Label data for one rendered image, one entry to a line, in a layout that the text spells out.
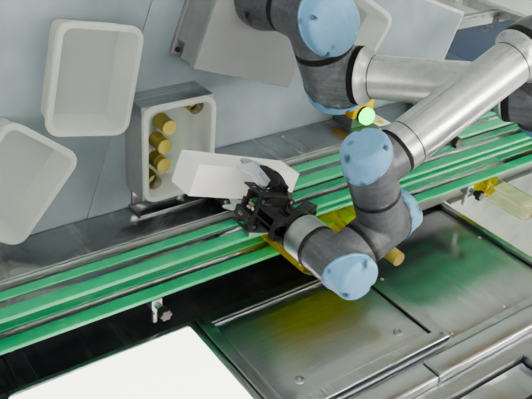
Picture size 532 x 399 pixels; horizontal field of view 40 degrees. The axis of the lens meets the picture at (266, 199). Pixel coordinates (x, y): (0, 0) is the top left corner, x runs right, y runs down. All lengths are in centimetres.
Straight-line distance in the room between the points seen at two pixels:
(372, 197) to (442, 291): 87
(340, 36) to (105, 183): 61
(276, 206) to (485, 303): 82
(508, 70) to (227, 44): 60
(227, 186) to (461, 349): 68
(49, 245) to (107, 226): 13
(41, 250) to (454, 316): 97
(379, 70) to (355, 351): 61
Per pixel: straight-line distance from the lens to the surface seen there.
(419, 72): 139
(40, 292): 150
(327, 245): 113
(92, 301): 158
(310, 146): 179
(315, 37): 135
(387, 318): 173
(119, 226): 163
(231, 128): 175
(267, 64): 160
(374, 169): 104
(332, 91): 144
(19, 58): 146
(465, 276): 199
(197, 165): 126
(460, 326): 182
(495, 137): 224
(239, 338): 162
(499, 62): 118
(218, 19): 149
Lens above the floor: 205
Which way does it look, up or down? 42 degrees down
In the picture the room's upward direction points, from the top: 129 degrees clockwise
